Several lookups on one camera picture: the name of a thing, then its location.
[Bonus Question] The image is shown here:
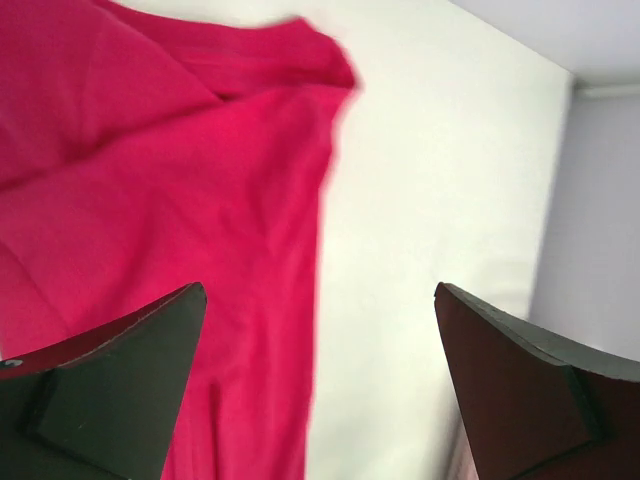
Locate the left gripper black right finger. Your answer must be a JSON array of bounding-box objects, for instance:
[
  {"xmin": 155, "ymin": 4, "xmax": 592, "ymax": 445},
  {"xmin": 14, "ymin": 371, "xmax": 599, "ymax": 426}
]
[{"xmin": 434, "ymin": 283, "xmax": 639, "ymax": 479}]

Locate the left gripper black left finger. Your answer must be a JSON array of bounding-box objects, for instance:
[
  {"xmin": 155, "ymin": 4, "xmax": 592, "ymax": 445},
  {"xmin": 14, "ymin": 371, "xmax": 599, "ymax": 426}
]
[{"xmin": 1, "ymin": 283, "xmax": 207, "ymax": 479}]

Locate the magenta t-shirt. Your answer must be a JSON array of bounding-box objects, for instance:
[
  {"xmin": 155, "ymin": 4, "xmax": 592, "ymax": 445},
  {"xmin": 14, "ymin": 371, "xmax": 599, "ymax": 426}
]
[{"xmin": 1, "ymin": 1, "xmax": 356, "ymax": 479}]

